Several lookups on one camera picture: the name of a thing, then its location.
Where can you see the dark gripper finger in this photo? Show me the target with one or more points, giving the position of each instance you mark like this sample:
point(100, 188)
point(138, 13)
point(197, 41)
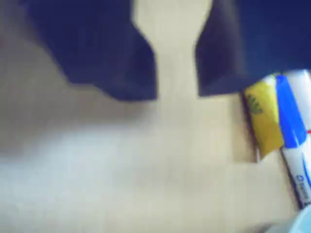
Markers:
point(243, 41)
point(102, 48)

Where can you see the white and blue packet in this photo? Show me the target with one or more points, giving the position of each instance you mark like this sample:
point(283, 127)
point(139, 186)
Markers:
point(291, 116)

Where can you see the light green bowl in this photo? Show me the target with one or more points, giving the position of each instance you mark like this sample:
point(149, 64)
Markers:
point(303, 223)

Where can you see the yellow sachet stick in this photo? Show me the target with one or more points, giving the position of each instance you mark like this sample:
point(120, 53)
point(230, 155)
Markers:
point(264, 116)

